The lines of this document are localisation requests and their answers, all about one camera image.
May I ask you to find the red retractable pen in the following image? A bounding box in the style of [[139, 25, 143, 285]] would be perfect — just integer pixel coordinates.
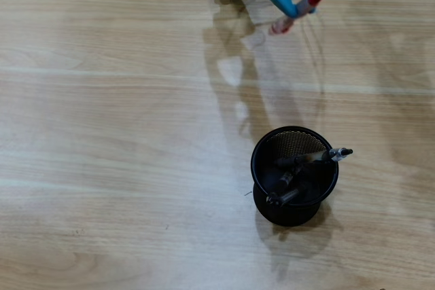
[[267, 0, 324, 35]]

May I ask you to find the clear retractable pen grey grip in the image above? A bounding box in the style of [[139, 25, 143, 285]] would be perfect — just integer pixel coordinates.
[[273, 147, 354, 169]]

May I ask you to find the black pen with barcode label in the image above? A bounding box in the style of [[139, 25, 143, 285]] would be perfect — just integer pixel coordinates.
[[275, 170, 297, 196]]

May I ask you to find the clear gel pen black cap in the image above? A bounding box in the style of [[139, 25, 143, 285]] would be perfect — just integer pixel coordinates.
[[266, 187, 300, 207]]

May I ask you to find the black mesh pen holder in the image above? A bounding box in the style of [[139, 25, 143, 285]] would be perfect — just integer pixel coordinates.
[[250, 126, 340, 228]]

